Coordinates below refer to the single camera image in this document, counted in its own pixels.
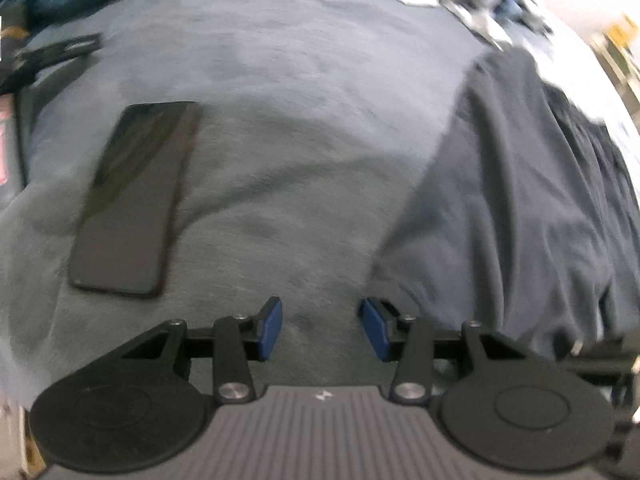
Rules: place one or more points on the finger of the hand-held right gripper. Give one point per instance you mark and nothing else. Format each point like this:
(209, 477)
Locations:
(605, 357)

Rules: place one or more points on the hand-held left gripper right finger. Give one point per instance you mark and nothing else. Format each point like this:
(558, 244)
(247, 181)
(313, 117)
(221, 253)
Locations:
(375, 330)

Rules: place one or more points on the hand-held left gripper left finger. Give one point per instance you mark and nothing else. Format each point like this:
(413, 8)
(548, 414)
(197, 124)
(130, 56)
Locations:
(267, 330)

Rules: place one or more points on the dark grey garment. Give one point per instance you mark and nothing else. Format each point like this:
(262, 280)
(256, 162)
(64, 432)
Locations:
(510, 210)

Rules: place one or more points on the black smartphone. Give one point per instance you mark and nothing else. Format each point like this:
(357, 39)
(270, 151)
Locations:
(132, 200)

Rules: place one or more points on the cream shelf unit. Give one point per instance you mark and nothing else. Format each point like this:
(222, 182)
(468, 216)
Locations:
(620, 40)

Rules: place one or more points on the black white plaid shirt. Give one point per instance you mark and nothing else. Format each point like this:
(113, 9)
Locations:
(480, 10)

